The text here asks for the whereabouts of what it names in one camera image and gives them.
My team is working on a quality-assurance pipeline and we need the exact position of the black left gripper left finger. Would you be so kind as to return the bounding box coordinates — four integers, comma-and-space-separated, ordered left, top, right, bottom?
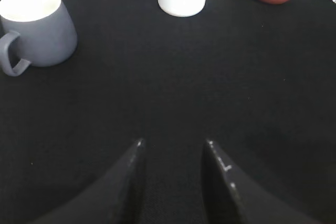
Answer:
33, 139, 146, 223

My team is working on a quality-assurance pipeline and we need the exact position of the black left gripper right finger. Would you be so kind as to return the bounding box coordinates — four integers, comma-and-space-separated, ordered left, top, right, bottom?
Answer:
201, 140, 318, 223

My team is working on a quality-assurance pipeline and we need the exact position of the grey ceramic mug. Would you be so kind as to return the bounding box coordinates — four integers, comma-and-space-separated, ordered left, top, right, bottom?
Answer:
1, 0, 78, 77

